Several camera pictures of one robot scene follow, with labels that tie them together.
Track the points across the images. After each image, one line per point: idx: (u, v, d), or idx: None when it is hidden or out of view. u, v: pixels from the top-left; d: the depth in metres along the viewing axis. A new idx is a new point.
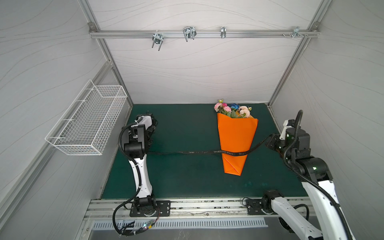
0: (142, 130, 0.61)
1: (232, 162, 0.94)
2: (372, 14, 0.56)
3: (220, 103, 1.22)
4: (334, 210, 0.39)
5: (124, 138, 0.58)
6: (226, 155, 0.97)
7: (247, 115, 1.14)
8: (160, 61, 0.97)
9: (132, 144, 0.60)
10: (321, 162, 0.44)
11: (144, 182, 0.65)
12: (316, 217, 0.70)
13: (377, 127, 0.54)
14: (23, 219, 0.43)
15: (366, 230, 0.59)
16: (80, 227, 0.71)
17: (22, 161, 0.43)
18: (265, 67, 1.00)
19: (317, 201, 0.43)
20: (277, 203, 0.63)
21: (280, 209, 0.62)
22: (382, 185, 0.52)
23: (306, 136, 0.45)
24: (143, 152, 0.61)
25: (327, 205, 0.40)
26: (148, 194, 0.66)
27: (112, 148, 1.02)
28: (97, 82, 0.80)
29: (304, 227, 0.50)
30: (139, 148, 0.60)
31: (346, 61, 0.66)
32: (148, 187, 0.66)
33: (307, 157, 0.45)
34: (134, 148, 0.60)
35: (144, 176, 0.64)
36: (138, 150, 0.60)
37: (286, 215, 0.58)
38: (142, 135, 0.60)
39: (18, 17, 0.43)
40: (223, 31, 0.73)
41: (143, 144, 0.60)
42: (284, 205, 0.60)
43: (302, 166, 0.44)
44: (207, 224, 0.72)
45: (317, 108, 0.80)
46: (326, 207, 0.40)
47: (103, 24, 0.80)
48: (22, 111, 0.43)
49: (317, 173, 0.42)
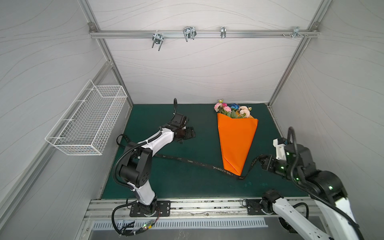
0: (146, 157, 0.47)
1: (232, 163, 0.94)
2: (372, 14, 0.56)
3: (220, 103, 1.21)
4: (352, 229, 0.38)
5: (125, 159, 0.49)
6: (226, 155, 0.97)
7: (247, 115, 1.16)
8: (160, 61, 0.97)
9: (130, 169, 0.48)
10: (332, 176, 0.40)
11: (141, 197, 0.64)
12: (315, 217, 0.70)
13: (377, 127, 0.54)
14: (23, 219, 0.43)
15: (366, 230, 0.59)
16: (80, 227, 0.71)
17: (22, 161, 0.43)
18: (266, 67, 1.00)
19: (334, 219, 0.41)
20: (280, 209, 0.63)
21: (282, 212, 0.62)
22: (382, 185, 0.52)
23: (306, 151, 0.43)
24: (137, 183, 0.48)
25: (345, 224, 0.39)
26: (146, 204, 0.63)
27: (112, 148, 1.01)
28: (97, 82, 0.80)
29: (311, 233, 0.50)
30: (134, 176, 0.48)
31: (346, 61, 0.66)
32: (147, 199, 0.63)
33: (314, 172, 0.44)
34: (129, 174, 0.48)
35: (141, 193, 0.59)
36: (133, 178, 0.48)
37: (291, 219, 0.59)
38: (143, 163, 0.47)
39: (19, 17, 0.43)
40: (223, 31, 0.73)
41: (140, 173, 0.47)
42: (286, 208, 0.60)
43: (315, 185, 0.40)
44: (207, 224, 0.72)
45: (317, 109, 0.80)
46: (344, 226, 0.39)
47: (103, 24, 0.80)
48: (22, 111, 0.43)
49: (334, 193, 0.39)
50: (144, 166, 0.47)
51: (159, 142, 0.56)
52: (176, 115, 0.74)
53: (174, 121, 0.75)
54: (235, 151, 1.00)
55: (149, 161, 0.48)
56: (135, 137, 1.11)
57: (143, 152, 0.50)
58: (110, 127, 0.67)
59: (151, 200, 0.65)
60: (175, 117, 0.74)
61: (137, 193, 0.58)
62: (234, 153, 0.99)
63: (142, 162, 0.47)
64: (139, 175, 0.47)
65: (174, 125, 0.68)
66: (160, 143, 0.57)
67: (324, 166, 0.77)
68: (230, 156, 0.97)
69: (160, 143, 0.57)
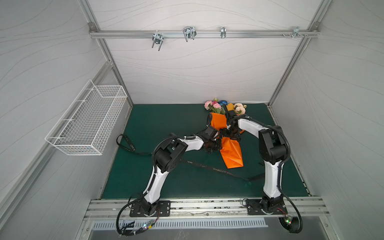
0: (181, 148, 0.56)
1: (233, 157, 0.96)
2: (372, 14, 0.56)
3: (211, 101, 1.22)
4: (248, 120, 0.70)
5: (164, 143, 0.58)
6: (225, 153, 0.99)
7: (243, 111, 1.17)
8: (160, 61, 0.97)
9: (164, 154, 0.56)
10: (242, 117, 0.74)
11: (153, 190, 0.63)
12: (310, 218, 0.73)
13: (376, 127, 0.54)
14: (24, 219, 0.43)
15: (366, 230, 0.59)
16: (80, 227, 0.71)
17: (22, 161, 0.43)
18: (265, 66, 1.00)
19: (243, 124, 0.74)
20: (267, 188, 0.68)
21: (268, 186, 0.67)
22: (381, 185, 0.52)
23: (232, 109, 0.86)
24: (165, 167, 0.56)
25: (244, 120, 0.73)
26: (150, 201, 0.64)
27: (112, 148, 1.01)
28: (97, 82, 0.80)
29: (268, 166, 0.63)
30: (165, 162, 0.55)
31: (346, 61, 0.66)
32: (153, 196, 0.64)
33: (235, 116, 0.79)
34: (162, 158, 0.56)
35: (156, 185, 0.62)
36: (164, 162, 0.56)
37: (268, 181, 0.67)
38: (177, 153, 0.55)
39: (18, 17, 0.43)
40: (223, 31, 0.73)
41: (171, 161, 0.54)
42: (265, 186, 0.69)
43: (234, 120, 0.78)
44: (207, 224, 0.72)
45: (317, 108, 0.80)
46: (244, 121, 0.73)
47: (103, 24, 0.80)
48: (22, 111, 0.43)
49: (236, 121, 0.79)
50: (176, 158, 0.55)
51: (191, 144, 0.64)
52: (208, 128, 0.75)
53: (205, 132, 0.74)
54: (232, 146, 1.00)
55: (181, 153, 0.57)
56: (135, 137, 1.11)
57: (180, 144, 0.56)
58: (110, 127, 0.66)
59: (155, 199, 0.66)
60: (208, 129, 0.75)
61: (153, 180, 0.62)
62: (232, 148, 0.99)
63: (175, 151, 0.56)
64: (170, 162, 0.54)
65: (204, 135, 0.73)
66: (192, 145, 0.66)
67: (325, 166, 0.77)
68: (228, 152, 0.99)
69: (191, 146, 0.66)
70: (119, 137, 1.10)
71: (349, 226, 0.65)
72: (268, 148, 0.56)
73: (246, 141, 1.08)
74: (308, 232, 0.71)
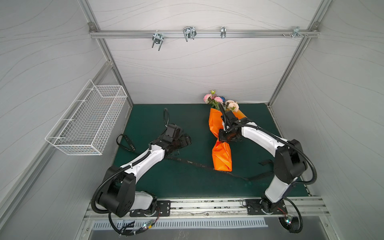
0: (126, 186, 0.42)
1: (222, 157, 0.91)
2: (373, 14, 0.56)
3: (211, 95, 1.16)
4: (258, 131, 0.58)
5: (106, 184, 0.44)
6: (216, 152, 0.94)
7: (236, 108, 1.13)
8: (160, 61, 0.97)
9: (110, 197, 0.43)
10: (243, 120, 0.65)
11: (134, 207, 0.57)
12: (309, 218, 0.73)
13: (377, 127, 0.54)
14: (24, 220, 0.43)
15: (367, 231, 0.58)
16: (80, 227, 0.71)
17: (22, 161, 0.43)
18: (265, 66, 1.00)
19: (251, 134, 0.62)
20: (270, 192, 0.65)
21: (273, 193, 0.64)
22: (382, 185, 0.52)
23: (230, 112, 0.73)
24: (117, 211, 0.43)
25: (251, 129, 0.61)
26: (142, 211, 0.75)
27: (112, 148, 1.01)
28: (97, 82, 0.80)
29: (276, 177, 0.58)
30: (114, 206, 0.43)
31: (346, 61, 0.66)
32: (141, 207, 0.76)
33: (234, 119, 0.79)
34: (109, 202, 0.43)
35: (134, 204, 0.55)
36: (112, 207, 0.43)
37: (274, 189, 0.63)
38: (124, 193, 0.42)
39: (18, 17, 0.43)
40: (223, 31, 0.73)
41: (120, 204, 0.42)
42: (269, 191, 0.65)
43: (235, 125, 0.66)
44: (207, 223, 0.72)
45: (317, 108, 0.80)
46: (253, 131, 0.60)
47: (103, 24, 0.80)
48: (22, 111, 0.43)
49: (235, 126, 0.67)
50: (128, 193, 0.42)
51: (146, 164, 0.51)
52: (169, 128, 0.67)
53: (166, 135, 0.69)
54: (223, 144, 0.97)
55: (131, 188, 0.43)
56: (134, 137, 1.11)
57: (126, 178, 0.43)
58: (110, 127, 0.66)
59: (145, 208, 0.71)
60: (168, 130, 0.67)
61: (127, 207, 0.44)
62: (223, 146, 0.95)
63: (122, 191, 0.42)
64: (119, 206, 0.42)
65: (166, 139, 0.65)
66: (149, 162, 0.53)
67: (325, 166, 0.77)
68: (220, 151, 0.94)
69: (148, 165, 0.53)
70: (119, 137, 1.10)
71: (349, 226, 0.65)
72: (289, 168, 0.47)
73: (246, 141, 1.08)
74: (308, 232, 0.71)
